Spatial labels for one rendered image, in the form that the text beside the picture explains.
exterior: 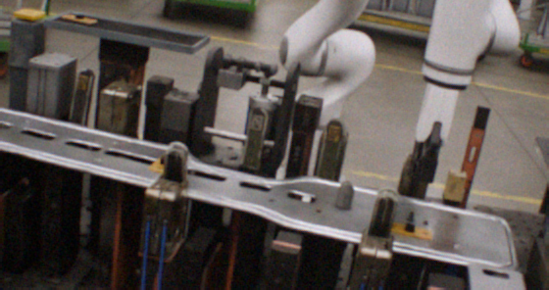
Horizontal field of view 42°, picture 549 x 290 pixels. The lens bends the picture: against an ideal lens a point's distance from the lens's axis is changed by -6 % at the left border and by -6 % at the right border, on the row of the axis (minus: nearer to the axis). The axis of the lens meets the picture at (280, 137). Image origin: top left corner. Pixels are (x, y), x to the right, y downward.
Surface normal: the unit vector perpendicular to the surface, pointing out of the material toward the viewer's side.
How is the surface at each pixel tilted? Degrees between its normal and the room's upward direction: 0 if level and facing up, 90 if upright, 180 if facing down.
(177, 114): 90
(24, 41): 90
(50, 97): 90
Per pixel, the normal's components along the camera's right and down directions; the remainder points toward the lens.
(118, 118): -0.18, 0.30
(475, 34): 0.41, 0.36
